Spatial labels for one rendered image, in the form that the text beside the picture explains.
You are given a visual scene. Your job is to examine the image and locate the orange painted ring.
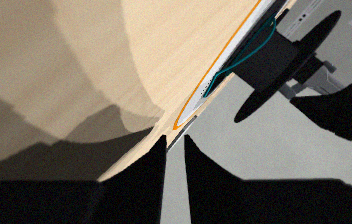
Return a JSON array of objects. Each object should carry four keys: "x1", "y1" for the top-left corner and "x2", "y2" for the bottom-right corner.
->
[{"x1": 173, "y1": 0, "x2": 261, "y2": 130}]

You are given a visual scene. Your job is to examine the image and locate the white flat disc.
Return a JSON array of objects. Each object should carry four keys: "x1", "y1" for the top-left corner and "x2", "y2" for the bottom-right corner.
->
[{"x1": 177, "y1": 0, "x2": 276, "y2": 127}]

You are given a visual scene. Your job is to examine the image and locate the turquoise wire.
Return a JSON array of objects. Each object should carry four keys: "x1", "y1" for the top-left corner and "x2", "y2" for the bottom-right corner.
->
[{"x1": 203, "y1": 13, "x2": 277, "y2": 97}]

